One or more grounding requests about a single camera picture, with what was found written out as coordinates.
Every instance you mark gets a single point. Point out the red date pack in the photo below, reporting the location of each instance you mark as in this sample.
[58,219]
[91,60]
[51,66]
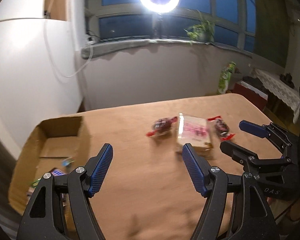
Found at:
[162,127]
[221,128]

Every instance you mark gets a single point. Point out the yellow ball candy green wrap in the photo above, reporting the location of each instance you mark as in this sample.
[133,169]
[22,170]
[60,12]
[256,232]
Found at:
[67,163]

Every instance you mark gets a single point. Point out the Snickers bar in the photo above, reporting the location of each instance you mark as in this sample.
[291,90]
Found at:
[57,172]

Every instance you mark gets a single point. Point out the operator right hand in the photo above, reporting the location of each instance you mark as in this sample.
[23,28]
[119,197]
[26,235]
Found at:
[285,210]

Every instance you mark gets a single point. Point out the green white bag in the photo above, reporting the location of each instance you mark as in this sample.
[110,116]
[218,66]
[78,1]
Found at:
[225,76]

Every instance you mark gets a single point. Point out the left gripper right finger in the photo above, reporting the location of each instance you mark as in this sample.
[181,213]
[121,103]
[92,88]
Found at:
[251,216]

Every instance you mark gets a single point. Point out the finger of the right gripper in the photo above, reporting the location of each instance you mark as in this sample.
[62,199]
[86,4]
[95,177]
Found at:
[237,153]
[252,128]

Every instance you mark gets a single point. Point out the potted spider plant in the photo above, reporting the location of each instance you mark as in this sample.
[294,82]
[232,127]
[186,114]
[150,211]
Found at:
[203,31]

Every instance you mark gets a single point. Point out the lace covered side table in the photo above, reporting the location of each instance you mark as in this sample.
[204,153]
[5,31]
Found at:
[282,91]

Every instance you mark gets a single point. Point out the white refrigerator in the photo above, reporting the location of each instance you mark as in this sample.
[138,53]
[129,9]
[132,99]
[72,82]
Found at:
[40,41]

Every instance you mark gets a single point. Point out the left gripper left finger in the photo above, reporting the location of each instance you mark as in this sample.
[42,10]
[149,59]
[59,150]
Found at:
[44,216]

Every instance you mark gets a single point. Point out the brown cardboard box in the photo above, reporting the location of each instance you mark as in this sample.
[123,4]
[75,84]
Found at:
[51,141]

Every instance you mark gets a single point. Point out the red box on floor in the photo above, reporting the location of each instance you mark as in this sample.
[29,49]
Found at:
[252,94]

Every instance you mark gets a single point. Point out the packaged sliced bread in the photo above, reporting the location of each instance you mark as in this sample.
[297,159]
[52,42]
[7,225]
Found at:
[192,130]

